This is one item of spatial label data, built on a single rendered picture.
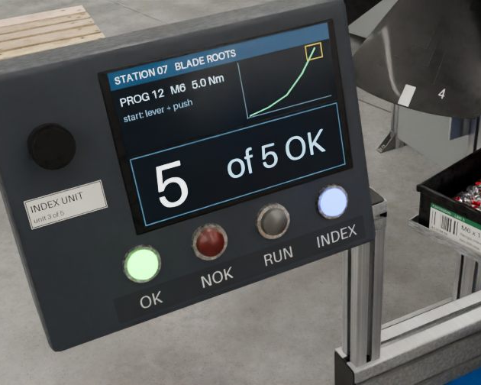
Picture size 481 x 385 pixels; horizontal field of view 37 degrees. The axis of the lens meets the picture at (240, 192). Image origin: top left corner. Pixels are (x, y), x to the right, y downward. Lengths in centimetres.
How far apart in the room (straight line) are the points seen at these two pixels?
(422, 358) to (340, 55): 40
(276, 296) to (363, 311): 147
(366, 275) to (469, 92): 50
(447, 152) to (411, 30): 155
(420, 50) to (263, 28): 67
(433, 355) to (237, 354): 123
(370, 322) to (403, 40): 54
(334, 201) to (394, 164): 231
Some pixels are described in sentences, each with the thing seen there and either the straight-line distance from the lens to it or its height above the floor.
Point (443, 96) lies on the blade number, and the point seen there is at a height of 95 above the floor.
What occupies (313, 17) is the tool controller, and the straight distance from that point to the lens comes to 51.
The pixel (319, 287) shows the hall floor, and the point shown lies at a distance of 221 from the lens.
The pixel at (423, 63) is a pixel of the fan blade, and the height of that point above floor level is 98.
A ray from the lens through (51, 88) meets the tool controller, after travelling 46.
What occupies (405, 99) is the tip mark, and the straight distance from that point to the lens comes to 112.
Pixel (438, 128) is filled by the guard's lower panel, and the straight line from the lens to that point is 268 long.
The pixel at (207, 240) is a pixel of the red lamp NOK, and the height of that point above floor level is 112.
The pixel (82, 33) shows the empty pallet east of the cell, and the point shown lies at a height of 14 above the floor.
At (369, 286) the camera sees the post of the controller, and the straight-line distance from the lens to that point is 71.
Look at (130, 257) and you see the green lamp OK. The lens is 49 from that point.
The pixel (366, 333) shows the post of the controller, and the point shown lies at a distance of 74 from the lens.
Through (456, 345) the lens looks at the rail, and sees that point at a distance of 83.
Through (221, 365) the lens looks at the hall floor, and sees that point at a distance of 198.
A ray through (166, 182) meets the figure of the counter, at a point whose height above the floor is 117.
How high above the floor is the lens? 141
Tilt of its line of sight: 32 degrees down
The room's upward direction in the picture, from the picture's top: 5 degrees counter-clockwise
